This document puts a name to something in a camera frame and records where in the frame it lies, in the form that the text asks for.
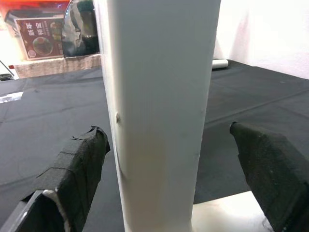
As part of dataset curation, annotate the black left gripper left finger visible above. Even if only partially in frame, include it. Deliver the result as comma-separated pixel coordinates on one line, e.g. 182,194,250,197
22,125,111,232

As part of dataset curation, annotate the patterned cloth covered stand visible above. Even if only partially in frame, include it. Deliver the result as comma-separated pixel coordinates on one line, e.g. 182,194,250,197
13,53,102,79

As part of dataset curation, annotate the white plastic table leg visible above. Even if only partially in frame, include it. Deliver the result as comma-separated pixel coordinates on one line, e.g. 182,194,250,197
93,0,222,232

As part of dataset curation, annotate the flat clear plastic wrap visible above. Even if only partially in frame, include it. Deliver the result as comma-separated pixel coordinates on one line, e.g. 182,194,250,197
0,91,24,104

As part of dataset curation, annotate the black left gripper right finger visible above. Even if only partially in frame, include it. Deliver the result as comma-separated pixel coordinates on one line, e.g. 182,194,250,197
229,121,309,232

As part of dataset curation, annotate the orange-lid storage box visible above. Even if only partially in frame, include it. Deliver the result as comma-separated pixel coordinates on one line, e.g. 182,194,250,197
4,0,73,60

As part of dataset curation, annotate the white plastic tube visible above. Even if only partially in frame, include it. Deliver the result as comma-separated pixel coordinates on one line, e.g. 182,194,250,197
211,59,229,70

